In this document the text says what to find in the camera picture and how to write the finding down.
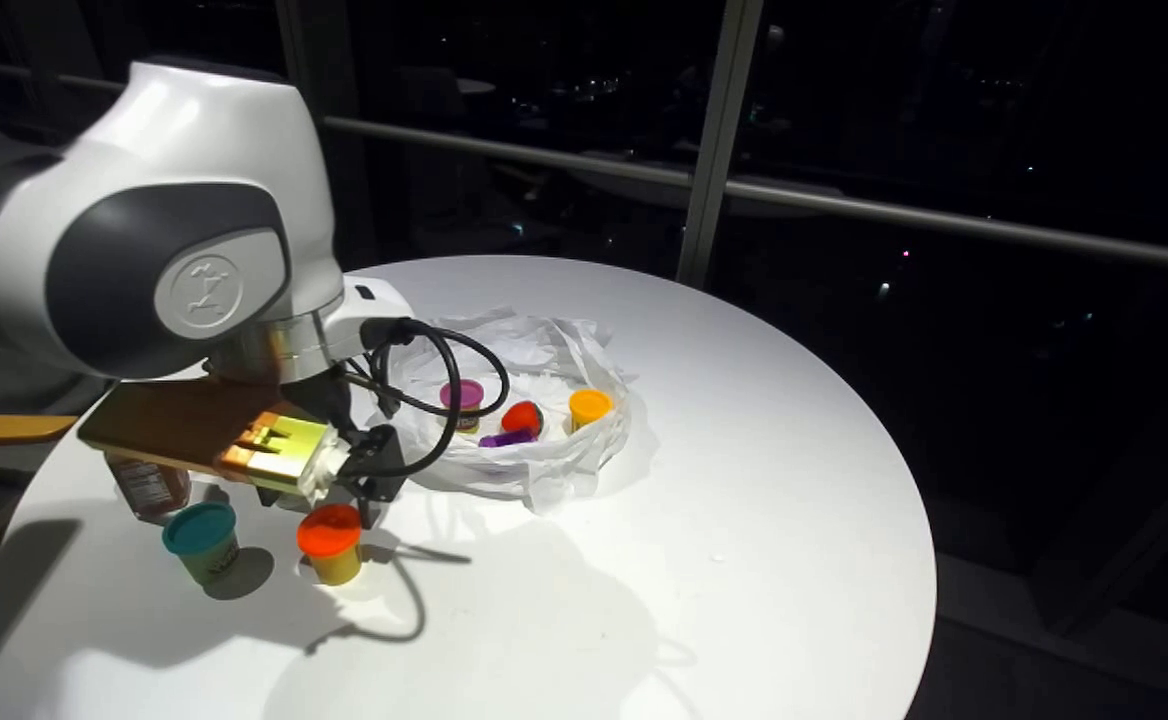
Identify white plastic bag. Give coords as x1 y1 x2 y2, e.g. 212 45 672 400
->
419 311 639 507

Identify black looped cable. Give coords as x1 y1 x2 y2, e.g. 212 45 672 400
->
354 318 511 484

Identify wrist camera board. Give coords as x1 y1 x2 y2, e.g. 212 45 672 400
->
80 379 345 502

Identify red-lid small tub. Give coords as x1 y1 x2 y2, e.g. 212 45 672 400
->
501 400 545 442

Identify metal window railing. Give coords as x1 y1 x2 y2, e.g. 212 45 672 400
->
0 0 1168 268

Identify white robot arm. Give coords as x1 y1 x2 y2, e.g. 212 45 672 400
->
0 59 407 506

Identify orange-lid dough tub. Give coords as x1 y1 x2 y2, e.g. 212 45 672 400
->
296 506 358 586

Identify teal-lid dough tub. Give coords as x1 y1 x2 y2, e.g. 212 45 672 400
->
161 506 237 582

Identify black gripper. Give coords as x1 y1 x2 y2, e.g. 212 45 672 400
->
315 367 407 528

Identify red-lid spice jar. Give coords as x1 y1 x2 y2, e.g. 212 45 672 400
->
109 458 188 519

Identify yellow-lid dough tub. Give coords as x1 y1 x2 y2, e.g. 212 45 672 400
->
566 390 617 430

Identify pink-lid dough tub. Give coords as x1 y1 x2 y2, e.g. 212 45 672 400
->
439 379 485 418

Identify purple dough tub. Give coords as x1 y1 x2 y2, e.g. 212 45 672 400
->
481 433 514 450

